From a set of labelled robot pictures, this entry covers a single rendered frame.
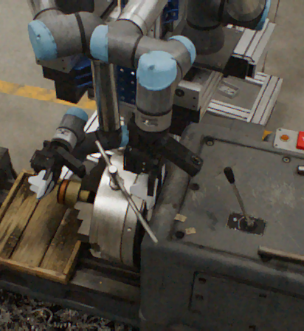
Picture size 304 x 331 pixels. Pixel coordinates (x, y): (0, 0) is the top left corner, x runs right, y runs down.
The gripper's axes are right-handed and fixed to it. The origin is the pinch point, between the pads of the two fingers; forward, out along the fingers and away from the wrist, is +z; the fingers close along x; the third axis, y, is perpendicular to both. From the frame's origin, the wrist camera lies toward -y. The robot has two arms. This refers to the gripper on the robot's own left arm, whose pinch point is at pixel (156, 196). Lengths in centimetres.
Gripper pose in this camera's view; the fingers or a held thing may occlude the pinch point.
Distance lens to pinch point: 137.3
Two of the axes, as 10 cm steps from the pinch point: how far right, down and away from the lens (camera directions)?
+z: -0.4, 7.4, 6.7
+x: -3.1, 6.3, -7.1
